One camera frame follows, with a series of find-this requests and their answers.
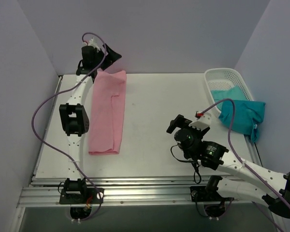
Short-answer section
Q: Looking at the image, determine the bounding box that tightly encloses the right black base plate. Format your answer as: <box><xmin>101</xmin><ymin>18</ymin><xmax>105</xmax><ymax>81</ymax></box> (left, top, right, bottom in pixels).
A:
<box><xmin>189</xmin><ymin>186</ymin><xmax>234</xmax><ymax>203</ymax></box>

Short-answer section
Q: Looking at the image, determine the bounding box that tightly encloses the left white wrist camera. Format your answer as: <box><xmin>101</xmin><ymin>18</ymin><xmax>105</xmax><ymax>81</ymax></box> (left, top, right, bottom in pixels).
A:
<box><xmin>83</xmin><ymin>37</ymin><xmax>101</xmax><ymax>51</ymax></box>

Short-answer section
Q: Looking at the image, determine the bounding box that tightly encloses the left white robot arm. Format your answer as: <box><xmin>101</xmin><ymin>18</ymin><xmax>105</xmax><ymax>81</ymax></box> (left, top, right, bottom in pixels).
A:
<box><xmin>59</xmin><ymin>44</ymin><xmax>122</xmax><ymax>203</ymax></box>

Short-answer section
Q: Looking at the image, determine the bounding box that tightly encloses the aluminium mounting rail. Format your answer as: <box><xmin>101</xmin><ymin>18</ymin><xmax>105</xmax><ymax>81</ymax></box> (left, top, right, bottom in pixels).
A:
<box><xmin>16</xmin><ymin>174</ymin><xmax>280</xmax><ymax>208</ymax></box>

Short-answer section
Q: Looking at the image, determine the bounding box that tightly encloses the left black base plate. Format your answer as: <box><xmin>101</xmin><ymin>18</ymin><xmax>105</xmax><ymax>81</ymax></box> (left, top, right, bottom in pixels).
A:
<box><xmin>59</xmin><ymin>188</ymin><xmax>104</xmax><ymax>204</ymax></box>

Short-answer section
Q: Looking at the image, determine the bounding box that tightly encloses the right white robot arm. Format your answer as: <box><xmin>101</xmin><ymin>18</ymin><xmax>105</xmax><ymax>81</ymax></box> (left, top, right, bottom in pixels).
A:
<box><xmin>166</xmin><ymin>115</ymin><xmax>290</xmax><ymax>219</ymax></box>

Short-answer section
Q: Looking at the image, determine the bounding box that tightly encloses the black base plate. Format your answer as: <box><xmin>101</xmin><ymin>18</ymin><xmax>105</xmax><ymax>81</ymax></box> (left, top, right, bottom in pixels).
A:
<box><xmin>59</xmin><ymin>188</ymin><xmax>104</xmax><ymax>204</ymax></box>
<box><xmin>189</xmin><ymin>186</ymin><xmax>234</xmax><ymax>203</ymax></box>

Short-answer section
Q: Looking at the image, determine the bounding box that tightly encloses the white plastic basket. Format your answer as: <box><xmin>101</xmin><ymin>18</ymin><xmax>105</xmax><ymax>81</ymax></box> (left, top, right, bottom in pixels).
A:
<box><xmin>203</xmin><ymin>68</ymin><xmax>254</xmax><ymax>104</ymax></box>

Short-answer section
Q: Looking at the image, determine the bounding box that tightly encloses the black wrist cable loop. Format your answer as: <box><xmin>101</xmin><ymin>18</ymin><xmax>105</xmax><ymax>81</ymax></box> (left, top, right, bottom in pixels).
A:
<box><xmin>170</xmin><ymin>144</ymin><xmax>202</xmax><ymax>184</ymax></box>

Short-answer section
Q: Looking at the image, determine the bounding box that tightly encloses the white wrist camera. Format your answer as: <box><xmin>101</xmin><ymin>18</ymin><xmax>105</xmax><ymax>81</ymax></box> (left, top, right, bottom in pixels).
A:
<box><xmin>83</xmin><ymin>37</ymin><xmax>101</xmax><ymax>51</ymax></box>
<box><xmin>188</xmin><ymin>111</ymin><xmax>212</xmax><ymax>131</ymax></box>

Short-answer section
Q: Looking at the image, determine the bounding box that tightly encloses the pink t shirt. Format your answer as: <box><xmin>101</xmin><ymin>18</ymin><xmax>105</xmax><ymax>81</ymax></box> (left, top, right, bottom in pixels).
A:
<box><xmin>88</xmin><ymin>71</ymin><xmax>127</xmax><ymax>155</ymax></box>

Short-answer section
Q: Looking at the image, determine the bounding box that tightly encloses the teal t shirt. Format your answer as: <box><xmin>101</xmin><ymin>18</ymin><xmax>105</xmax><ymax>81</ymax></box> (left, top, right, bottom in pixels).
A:
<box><xmin>211</xmin><ymin>86</ymin><xmax>266</xmax><ymax>143</ymax></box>

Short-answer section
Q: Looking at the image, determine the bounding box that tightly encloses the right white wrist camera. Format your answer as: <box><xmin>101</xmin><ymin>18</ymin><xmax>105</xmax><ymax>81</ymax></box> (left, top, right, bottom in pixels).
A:
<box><xmin>188</xmin><ymin>111</ymin><xmax>212</xmax><ymax>131</ymax></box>

